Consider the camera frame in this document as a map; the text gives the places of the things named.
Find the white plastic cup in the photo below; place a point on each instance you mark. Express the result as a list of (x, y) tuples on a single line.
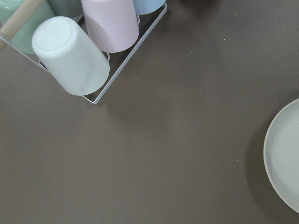
[(70, 56)]

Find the pink plastic cup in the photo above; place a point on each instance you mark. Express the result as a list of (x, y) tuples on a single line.
[(111, 24)]

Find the light blue plastic cup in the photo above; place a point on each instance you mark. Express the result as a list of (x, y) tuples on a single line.
[(143, 7)]

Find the grey plastic cup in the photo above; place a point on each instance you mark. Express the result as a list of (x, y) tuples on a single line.
[(67, 8)]

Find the round white plate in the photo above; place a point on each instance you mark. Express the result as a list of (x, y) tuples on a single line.
[(281, 154)]

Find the mint green plastic cup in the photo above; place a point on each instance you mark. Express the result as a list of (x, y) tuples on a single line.
[(22, 40)]

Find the white wire cup rack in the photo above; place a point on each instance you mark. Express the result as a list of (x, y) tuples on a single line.
[(119, 60)]

